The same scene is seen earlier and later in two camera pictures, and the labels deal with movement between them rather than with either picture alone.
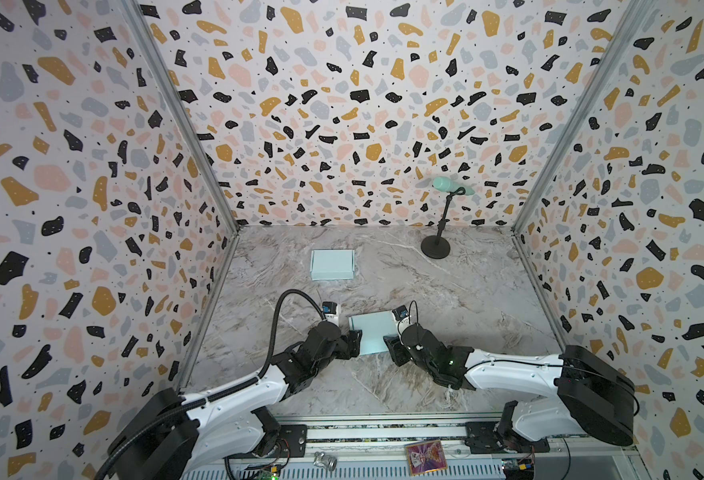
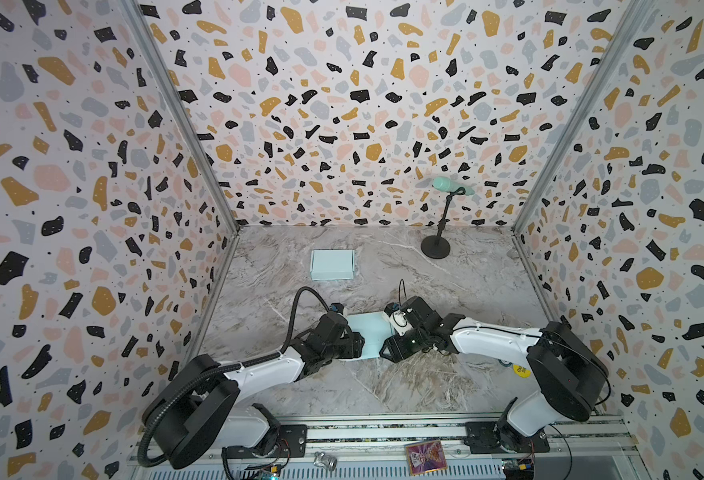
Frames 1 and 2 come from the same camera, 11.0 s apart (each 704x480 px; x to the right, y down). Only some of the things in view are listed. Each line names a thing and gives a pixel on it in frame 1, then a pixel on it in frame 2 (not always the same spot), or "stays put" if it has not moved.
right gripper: x=397 y=346 → x=397 y=346
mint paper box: x=334 y=264 stays put
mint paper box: x=374 y=327 stays put
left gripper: x=350 y=350 stays put
